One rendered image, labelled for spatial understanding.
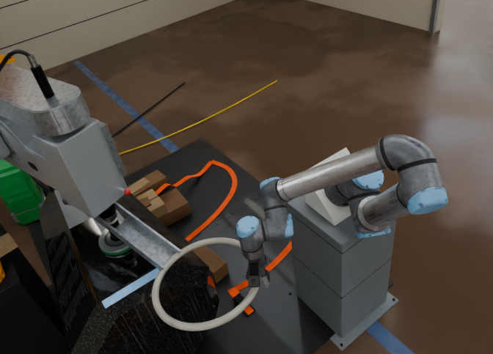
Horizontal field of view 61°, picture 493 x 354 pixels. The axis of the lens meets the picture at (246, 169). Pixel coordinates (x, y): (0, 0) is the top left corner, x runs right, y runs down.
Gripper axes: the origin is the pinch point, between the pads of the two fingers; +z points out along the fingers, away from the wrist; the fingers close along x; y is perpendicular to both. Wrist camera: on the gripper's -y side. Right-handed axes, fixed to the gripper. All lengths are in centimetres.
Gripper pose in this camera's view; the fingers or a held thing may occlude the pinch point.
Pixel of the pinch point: (260, 287)
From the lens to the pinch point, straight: 187.6
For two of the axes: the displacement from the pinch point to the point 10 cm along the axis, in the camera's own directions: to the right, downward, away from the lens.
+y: 1.1, -6.1, 7.9
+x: -9.8, 0.7, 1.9
